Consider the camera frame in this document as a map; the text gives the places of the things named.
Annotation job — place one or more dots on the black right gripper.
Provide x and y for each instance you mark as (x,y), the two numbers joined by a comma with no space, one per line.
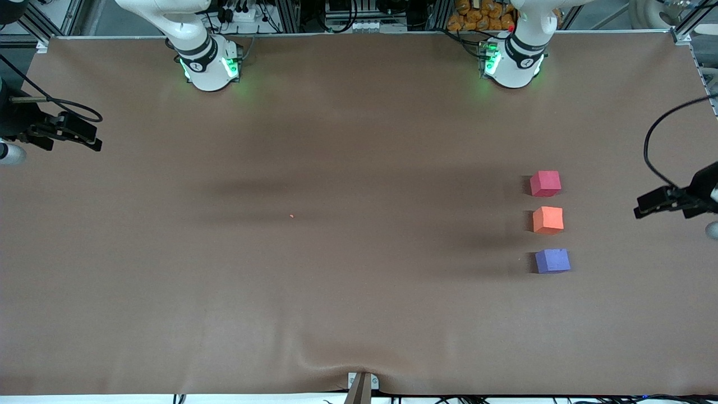
(15,119)

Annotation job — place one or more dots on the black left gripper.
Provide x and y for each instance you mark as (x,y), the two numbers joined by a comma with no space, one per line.
(703,185)

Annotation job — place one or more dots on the orange foam block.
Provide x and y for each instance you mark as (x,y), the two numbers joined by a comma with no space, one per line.
(548,220)

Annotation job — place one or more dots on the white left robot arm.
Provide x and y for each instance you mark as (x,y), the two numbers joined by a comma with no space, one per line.
(513,67)

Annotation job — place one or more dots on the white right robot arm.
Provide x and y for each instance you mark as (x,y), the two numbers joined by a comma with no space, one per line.
(210,64)

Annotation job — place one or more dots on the red foam block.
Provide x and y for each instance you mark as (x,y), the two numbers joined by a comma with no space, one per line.
(545,184)

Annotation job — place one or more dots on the blue foam block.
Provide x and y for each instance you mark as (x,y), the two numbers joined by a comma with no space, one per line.
(552,261)

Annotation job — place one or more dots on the white power strip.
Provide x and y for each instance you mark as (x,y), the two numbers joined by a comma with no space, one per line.
(242,15)

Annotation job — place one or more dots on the pile of orange packets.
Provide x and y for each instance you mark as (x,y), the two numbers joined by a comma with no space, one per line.
(482,15)

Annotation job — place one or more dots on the brown table mat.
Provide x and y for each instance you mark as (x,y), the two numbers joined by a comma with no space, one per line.
(336,280)

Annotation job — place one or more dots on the white connector block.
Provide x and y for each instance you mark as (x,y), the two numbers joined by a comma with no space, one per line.
(356,26)

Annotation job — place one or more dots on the brown bar under clamp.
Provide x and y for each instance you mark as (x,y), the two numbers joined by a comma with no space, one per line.
(359,395)

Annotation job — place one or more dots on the aluminium frame profile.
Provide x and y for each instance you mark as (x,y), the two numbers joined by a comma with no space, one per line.
(31,25)
(693,25)

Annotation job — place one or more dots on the metal mat clamp bracket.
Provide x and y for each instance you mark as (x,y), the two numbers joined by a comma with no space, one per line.
(353,381)

